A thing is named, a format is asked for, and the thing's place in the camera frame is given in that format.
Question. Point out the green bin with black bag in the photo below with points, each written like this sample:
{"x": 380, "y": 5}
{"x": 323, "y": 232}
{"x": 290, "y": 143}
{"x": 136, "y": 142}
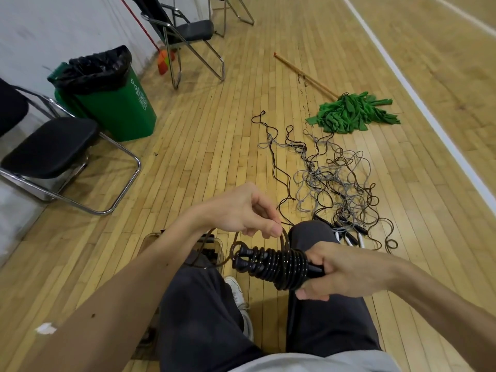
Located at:
{"x": 112, "y": 100}

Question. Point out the white paper scrap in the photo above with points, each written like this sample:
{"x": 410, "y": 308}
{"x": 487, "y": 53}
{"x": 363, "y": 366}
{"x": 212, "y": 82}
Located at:
{"x": 45, "y": 328}

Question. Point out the person's right forearm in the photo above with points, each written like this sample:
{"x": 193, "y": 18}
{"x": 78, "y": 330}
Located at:
{"x": 445, "y": 306}

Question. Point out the person's left hand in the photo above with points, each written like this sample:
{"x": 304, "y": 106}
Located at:
{"x": 236, "y": 209}

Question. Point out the person's left leg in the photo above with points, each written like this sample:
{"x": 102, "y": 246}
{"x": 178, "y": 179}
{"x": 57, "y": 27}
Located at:
{"x": 201, "y": 321}

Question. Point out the person's left thumb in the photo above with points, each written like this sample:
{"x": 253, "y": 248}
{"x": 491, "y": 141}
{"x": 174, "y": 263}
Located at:
{"x": 270, "y": 229}

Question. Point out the metal folding chair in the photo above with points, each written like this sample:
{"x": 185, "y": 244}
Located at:
{"x": 232, "y": 11}

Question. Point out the person's left forearm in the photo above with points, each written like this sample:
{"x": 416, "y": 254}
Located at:
{"x": 116, "y": 306}

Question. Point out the person's right leg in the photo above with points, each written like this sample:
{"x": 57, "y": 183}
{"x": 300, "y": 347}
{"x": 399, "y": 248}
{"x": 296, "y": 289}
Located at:
{"x": 329, "y": 325}

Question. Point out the person's right hand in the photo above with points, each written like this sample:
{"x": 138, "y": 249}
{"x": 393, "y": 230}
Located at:
{"x": 348, "y": 271}

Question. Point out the person's white shoe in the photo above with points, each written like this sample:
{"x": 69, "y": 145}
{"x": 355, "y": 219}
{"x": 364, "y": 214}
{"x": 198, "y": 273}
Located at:
{"x": 238, "y": 294}

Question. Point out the clear plastic storage box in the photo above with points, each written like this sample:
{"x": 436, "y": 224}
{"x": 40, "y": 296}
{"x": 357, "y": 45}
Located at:
{"x": 155, "y": 240}

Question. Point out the black folding chair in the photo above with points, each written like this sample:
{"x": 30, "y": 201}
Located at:
{"x": 50, "y": 147}
{"x": 186, "y": 32}

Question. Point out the person's right thumb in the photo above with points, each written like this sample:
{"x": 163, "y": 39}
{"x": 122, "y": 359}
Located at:
{"x": 310, "y": 293}

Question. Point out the person's leg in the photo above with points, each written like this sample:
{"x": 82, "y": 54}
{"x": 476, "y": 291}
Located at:
{"x": 201, "y": 321}
{"x": 329, "y": 325}

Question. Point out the person's grey shirt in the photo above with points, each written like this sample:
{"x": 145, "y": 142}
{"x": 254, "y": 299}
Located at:
{"x": 321, "y": 363}

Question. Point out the red broom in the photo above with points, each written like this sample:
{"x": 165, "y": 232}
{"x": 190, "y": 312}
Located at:
{"x": 164, "y": 60}

